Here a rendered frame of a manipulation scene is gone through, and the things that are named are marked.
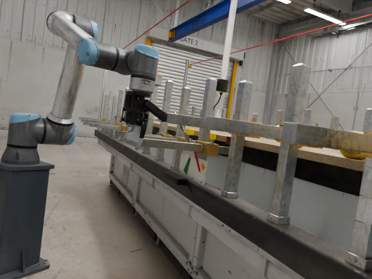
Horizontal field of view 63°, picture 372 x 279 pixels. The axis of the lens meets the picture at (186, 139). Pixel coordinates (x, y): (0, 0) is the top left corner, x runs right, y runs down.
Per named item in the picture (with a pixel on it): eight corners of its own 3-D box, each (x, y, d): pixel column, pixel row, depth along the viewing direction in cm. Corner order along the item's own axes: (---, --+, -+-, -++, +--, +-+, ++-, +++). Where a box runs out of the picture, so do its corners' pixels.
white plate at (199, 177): (202, 186, 120) (206, 161, 120) (177, 172, 144) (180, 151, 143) (203, 186, 120) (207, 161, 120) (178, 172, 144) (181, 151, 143)
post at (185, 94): (171, 183, 151) (185, 86, 148) (169, 181, 154) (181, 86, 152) (178, 183, 152) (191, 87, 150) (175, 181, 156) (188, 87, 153)
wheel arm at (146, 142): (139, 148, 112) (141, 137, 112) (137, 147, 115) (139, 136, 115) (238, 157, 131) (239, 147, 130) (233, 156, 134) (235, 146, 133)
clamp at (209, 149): (206, 155, 120) (208, 143, 120) (191, 151, 133) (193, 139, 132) (218, 156, 123) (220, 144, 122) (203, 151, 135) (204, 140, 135)
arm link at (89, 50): (43, 3, 149) (89, 37, 103) (69, 11, 157) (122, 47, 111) (39, 26, 153) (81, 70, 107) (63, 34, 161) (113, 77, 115)
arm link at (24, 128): (4, 141, 170) (7, 109, 169) (37, 143, 181) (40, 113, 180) (9, 145, 159) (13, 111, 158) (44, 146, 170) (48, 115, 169)
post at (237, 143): (225, 218, 106) (244, 79, 103) (219, 215, 109) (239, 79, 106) (233, 218, 107) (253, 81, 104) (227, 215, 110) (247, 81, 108)
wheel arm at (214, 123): (211, 130, 67) (213, 114, 66) (203, 129, 70) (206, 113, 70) (362, 150, 88) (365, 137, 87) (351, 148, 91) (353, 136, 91)
